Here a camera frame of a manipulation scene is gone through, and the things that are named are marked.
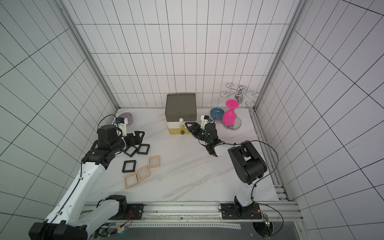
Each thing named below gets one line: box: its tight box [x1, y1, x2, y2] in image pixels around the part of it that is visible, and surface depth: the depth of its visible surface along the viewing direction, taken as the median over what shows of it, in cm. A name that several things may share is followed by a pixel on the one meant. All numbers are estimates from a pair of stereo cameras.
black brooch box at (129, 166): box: [122, 160, 137, 173], surface depth 90 cm
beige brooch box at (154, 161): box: [148, 155, 161, 169], surface depth 92 cm
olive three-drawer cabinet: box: [165, 93, 197, 135], surface depth 94 cm
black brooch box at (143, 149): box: [136, 144, 150, 155], surface depth 97 cm
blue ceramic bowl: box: [210, 107, 225, 119], surface depth 116 cm
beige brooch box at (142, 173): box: [135, 165, 151, 182], surface depth 86 cm
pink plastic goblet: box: [222, 99, 239, 126], surface depth 91 cm
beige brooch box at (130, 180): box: [123, 172, 138, 189], surface depth 85 cm
